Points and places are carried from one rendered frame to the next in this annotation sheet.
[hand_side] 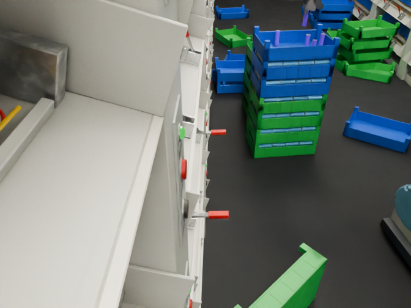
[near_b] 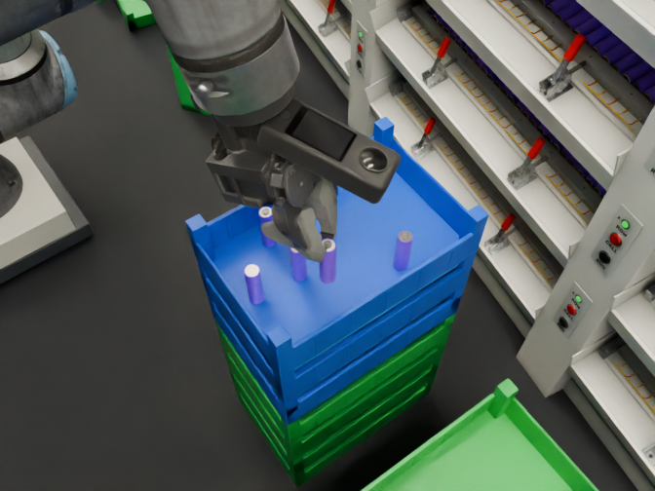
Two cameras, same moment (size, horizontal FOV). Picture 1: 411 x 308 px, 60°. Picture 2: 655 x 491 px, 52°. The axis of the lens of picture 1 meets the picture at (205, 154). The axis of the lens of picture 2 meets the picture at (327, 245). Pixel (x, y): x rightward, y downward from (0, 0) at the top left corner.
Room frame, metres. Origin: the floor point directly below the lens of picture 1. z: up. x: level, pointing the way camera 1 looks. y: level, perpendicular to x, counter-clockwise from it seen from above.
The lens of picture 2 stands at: (1.87, -0.60, 1.19)
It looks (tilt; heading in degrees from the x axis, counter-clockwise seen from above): 56 degrees down; 152
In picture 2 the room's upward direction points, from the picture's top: straight up
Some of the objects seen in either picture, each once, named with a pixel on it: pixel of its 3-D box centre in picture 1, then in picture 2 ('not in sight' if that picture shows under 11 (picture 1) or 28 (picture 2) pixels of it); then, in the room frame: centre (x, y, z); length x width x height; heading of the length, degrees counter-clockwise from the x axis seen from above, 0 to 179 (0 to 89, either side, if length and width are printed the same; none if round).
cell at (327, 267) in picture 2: (305, 18); (327, 260); (1.54, -0.42, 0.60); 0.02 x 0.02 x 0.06
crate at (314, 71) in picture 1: (291, 60); (336, 271); (1.47, -0.37, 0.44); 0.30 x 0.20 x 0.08; 97
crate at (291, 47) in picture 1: (293, 41); (336, 237); (1.47, -0.37, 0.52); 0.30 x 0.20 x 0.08; 97
